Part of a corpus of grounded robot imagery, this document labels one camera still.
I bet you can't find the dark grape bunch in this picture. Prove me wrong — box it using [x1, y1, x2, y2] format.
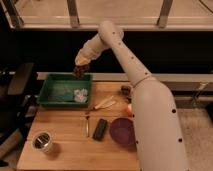
[73, 65, 89, 78]

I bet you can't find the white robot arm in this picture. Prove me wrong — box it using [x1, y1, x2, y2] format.
[75, 21, 190, 171]

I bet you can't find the green plastic tray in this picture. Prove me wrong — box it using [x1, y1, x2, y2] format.
[37, 73, 92, 108]

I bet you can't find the metal fork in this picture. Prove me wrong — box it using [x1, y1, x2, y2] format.
[85, 112, 90, 138]

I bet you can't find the dark chair at left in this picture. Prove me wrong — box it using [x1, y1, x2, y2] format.
[0, 63, 37, 161]

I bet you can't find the orange apple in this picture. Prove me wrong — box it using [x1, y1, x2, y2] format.
[126, 104, 133, 117]

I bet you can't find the black rectangular block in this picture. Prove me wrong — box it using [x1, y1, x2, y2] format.
[93, 119, 108, 141]

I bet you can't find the wooden cutting board table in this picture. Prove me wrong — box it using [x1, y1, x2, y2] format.
[17, 82, 139, 171]

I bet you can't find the purple bowl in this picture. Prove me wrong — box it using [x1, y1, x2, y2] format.
[109, 118, 135, 145]

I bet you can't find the metal cup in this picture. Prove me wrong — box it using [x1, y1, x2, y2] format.
[32, 132, 53, 153]

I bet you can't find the wooden handled knife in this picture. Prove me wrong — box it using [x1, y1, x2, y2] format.
[89, 96, 116, 111]

